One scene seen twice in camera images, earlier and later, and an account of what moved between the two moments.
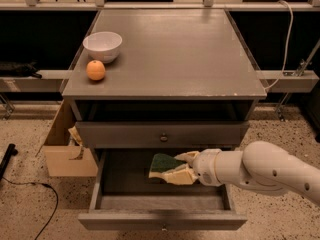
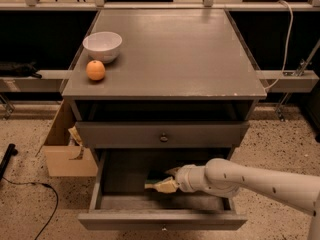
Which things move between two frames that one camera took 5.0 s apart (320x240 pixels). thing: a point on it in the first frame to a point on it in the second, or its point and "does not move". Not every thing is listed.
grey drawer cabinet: [180, 80] does not move
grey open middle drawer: [123, 196] does not move
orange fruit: [95, 70] does not move
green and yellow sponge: [161, 163] to [150, 182]
